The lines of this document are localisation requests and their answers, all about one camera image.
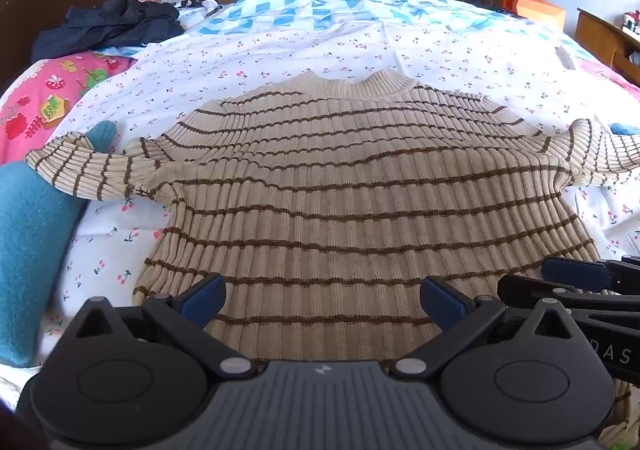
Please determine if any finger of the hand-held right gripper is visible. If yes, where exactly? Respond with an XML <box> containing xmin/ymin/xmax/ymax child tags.
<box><xmin>541</xmin><ymin>255</ymin><xmax>640</xmax><ymax>292</ymax></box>
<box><xmin>496</xmin><ymin>274</ymin><xmax>640</xmax><ymax>313</ymax></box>

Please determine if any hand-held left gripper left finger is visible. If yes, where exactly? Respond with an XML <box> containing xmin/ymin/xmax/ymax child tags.
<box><xmin>75</xmin><ymin>273</ymin><xmax>258</xmax><ymax>378</ymax></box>

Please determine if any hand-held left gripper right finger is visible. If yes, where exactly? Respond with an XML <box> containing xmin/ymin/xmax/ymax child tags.
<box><xmin>390</xmin><ymin>275</ymin><xmax>583</xmax><ymax>378</ymax></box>

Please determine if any beige brown striped sweater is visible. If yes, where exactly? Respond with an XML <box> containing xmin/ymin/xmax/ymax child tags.
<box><xmin>25</xmin><ymin>70</ymin><xmax>640</xmax><ymax>441</ymax></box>

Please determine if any teal knit garment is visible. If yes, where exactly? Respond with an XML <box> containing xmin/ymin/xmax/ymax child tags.
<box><xmin>0</xmin><ymin>120</ymin><xmax>118</xmax><ymax>368</ymax></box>

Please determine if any pink print bed cover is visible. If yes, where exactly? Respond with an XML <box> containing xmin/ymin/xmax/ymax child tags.
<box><xmin>575</xmin><ymin>48</ymin><xmax>640</xmax><ymax>96</ymax></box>

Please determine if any wooden bedside cabinet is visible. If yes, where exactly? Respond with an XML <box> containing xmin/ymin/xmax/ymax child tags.
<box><xmin>574</xmin><ymin>8</ymin><xmax>640</xmax><ymax>86</ymax></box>

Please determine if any white cherry print bed sheet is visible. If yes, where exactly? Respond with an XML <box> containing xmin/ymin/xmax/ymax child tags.
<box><xmin>37</xmin><ymin>18</ymin><xmax>640</xmax><ymax>366</ymax></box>

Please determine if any pink fruit print pillow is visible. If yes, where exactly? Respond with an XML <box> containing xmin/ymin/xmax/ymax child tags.
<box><xmin>0</xmin><ymin>53</ymin><xmax>138</xmax><ymax>166</ymax></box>

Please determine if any orange box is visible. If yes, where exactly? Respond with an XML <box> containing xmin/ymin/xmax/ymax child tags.
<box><xmin>502</xmin><ymin>0</ymin><xmax>567</xmax><ymax>31</ymax></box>

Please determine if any dark navy jacket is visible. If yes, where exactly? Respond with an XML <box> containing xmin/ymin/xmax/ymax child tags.
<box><xmin>31</xmin><ymin>0</ymin><xmax>186</xmax><ymax>64</ymax></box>

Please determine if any black white patterned cloth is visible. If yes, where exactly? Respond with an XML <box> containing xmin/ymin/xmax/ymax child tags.
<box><xmin>175</xmin><ymin>0</ymin><xmax>223</xmax><ymax>14</ymax></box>

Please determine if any blue white patterned quilt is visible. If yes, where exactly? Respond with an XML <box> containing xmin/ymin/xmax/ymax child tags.
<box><xmin>197</xmin><ymin>0</ymin><xmax>591</xmax><ymax>56</ymax></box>

